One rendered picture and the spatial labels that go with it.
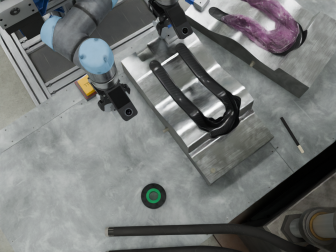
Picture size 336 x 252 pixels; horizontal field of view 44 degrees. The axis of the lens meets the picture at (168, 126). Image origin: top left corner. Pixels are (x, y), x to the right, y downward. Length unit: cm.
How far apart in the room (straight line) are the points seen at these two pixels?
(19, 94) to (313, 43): 160
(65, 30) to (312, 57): 81
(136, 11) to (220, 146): 114
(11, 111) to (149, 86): 121
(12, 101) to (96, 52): 151
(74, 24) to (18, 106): 143
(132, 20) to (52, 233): 125
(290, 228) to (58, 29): 90
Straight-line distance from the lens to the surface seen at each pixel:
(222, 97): 134
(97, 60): 97
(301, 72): 143
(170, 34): 141
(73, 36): 102
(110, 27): 225
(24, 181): 147
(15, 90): 246
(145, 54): 145
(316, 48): 148
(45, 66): 223
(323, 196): 149
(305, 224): 119
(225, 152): 135
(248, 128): 138
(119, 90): 113
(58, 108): 149
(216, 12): 154
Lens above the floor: 217
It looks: 75 degrees down
